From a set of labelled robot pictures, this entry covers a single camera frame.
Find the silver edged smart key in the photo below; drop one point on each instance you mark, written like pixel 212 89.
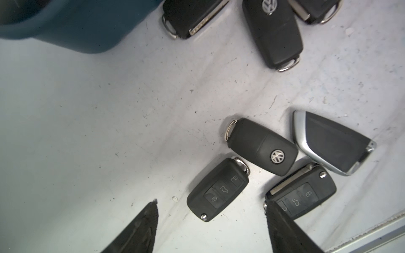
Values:
pixel 330 144

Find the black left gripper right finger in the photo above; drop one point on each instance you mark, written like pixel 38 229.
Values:
pixel 285 235

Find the black car key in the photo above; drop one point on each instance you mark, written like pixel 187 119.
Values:
pixel 219 188
pixel 275 31
pixel 316 11
pixel 261 146
pixel 302 191
pixel 184 18

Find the aluminium mounting rail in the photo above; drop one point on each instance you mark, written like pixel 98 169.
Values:
pixel 386 237

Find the black car key top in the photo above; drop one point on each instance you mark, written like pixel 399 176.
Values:
pixel 184 18

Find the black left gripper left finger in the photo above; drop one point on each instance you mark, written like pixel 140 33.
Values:
pixel 139 236

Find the teal storage box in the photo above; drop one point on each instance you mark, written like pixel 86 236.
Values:
pixel 89 27

